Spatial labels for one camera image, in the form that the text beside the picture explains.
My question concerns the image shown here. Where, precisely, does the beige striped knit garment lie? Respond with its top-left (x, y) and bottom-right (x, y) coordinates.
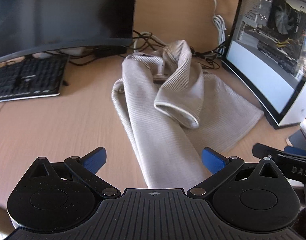
top-left (112, 40), bottom-right (263, 190)

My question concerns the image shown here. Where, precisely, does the smartphone on table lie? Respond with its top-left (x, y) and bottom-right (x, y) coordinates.
top-left (286, 129), bottom-right (306, 150)

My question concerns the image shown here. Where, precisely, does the black keyboard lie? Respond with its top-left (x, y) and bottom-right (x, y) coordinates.
top-left (0, 55), bottom-right (68, 102)

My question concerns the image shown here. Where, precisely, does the glass-panel computer case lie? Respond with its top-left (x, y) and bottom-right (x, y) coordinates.
top-left (222, 0), bottom-right (306, 129)

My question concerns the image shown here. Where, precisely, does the black curved monitor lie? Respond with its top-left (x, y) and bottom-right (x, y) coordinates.
top-left (0, 0), bottom-right (135, 62)

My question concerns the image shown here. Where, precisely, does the black cable bundle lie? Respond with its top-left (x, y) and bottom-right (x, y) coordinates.
top-left (68, 29), bottom-right (227, 71)

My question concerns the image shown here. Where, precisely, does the white coiled cable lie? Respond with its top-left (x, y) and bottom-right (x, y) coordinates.
top-left (204, 0), bottom-right (227, 53)

